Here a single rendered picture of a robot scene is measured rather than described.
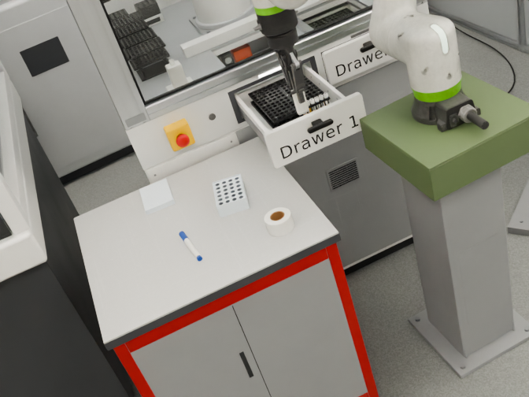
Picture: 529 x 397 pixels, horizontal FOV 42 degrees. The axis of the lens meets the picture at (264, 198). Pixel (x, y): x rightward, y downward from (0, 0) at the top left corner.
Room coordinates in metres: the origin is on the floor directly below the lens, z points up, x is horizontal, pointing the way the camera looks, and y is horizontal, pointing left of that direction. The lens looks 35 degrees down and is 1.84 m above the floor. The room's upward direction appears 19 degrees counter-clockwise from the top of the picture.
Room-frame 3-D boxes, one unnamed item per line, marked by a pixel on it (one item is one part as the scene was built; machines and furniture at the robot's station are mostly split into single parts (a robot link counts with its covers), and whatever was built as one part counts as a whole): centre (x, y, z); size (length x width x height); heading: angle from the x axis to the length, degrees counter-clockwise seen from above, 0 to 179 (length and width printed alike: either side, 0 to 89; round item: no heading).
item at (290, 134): (1.61, -0.20, 0.87); 0.29 x 0.02 x 0.11; 100
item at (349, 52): (1.96, -0.45, 0.87); 0.29 x 0.02 x 0.11; 100
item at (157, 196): (1.73, 0.30, 0.77); 0.13 x 0.09 x 0.02; 6
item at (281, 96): (1.81, -0.16, 0.87); 0.22 x 0.18 x 0.06; 10
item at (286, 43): (1.59, -0.17, 1.15); 0.08 x 0.07 x 0.09; 10
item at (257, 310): (1.54, 0.21, 0.38); 0.62 x 0.58 x 0.76; 100
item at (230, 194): (1.59, 0.09, 0.78); 0.12 x 0.08 x 0.04; 178
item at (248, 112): (1.82, -0.16, 0.86); 0.40 x 0.26 x 0.06; 10
